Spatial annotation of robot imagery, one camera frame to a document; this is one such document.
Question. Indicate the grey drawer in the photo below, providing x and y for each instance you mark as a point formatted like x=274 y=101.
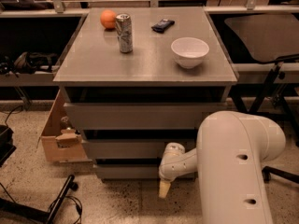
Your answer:
x=124 y=149
x=139 y=116
x=138 y=171

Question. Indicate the cardboard box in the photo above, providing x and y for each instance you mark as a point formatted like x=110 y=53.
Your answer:
x=59 y=141

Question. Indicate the grey bottom drawer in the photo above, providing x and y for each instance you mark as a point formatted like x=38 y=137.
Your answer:
x=138 y=171

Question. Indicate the grey top drawer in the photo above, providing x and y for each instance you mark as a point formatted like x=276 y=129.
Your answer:
x=139 y=116

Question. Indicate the black office chair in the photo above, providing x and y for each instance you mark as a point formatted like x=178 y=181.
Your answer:
x=268 y=39

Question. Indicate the white bowl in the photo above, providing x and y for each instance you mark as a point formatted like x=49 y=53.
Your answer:
x=189 y=52

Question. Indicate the black box at left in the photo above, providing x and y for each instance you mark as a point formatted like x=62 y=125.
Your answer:
x=6 y=143

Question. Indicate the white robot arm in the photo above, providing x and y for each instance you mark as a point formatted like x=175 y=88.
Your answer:
x=230 y=148

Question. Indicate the orange fruit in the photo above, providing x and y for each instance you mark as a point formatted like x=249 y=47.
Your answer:
x=108 y=19

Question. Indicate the grey drawer cabinet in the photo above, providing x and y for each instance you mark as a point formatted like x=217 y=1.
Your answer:
x=94 y=71

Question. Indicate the silver drink can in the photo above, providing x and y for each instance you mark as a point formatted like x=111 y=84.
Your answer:
x=124 y=32

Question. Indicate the grey middle drawer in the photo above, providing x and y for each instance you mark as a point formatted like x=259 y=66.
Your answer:
x=124 y=149

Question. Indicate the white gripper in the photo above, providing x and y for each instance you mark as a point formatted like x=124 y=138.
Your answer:
x=166 y=173

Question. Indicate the black headphones on shelf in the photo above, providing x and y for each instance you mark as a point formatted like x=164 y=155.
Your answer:
x=29 y=63

